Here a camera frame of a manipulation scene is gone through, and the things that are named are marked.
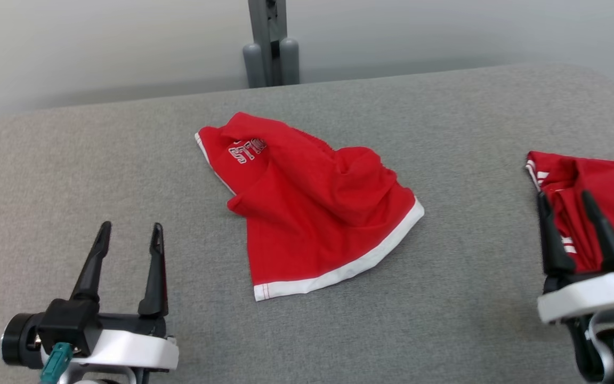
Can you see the grey metal partition post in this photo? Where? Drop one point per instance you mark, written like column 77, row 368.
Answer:
column 269, row 48

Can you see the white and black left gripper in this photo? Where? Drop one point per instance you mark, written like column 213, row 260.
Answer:
column 131, row 349

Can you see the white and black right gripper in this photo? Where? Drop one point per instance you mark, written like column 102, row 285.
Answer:
column 589, row 296

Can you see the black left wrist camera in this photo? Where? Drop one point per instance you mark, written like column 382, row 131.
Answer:
column 67, row 325

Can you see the red shorts with white hem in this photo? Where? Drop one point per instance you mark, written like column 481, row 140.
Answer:
column 307, row 213

